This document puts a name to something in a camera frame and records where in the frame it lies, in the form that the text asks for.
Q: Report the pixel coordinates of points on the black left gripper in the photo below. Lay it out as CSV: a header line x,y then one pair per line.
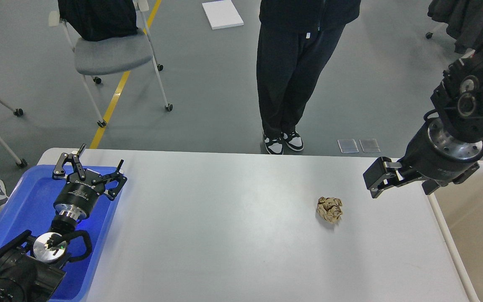
x,y
78,191

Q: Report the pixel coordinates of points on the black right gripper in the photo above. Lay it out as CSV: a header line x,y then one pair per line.
x,y
433,155

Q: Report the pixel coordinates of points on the brown paper ball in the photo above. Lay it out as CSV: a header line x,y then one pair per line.
x,y
329,209

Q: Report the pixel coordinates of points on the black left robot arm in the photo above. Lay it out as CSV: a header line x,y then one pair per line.
x,y
53,229

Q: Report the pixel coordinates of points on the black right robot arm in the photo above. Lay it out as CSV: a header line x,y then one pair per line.
x,y
458,100

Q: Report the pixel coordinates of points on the right clear floor plate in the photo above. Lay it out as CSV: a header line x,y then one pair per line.
x,y
370,146

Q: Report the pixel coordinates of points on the clear floor plate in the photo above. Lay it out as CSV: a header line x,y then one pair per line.
x,y
348,146
370,146

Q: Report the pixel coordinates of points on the left clear floor plate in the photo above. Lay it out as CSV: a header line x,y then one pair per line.
x,y
348,146

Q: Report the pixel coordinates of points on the blue plastic tray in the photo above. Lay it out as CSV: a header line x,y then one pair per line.
x,y
29,207

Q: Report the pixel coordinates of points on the grey seat rolling chair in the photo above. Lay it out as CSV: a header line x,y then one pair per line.
x,y
112,56

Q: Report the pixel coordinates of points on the black jacket on chair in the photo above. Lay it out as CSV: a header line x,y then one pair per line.
x,y
97,20

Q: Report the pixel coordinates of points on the person in black clothes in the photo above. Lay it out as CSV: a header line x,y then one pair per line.
x,y
296,40

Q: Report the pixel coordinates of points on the dark grey coat on chair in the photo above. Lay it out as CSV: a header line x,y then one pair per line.
x,y
464,19

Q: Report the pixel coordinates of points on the white flat box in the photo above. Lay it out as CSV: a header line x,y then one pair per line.
x,y
222,14

